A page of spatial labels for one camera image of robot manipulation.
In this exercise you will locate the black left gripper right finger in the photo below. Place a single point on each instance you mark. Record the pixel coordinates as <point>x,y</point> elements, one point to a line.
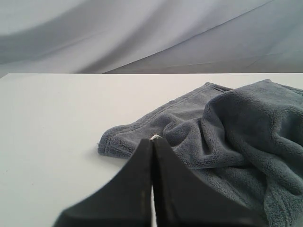
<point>182,200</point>

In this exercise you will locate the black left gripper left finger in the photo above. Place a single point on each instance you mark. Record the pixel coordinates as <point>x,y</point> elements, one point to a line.
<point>125,201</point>

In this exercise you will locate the grey fleece towel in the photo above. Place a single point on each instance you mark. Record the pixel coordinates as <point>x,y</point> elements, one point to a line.
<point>246,143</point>

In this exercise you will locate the grey backdrop cloth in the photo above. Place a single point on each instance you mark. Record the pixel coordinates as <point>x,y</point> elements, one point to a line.
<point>151,36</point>

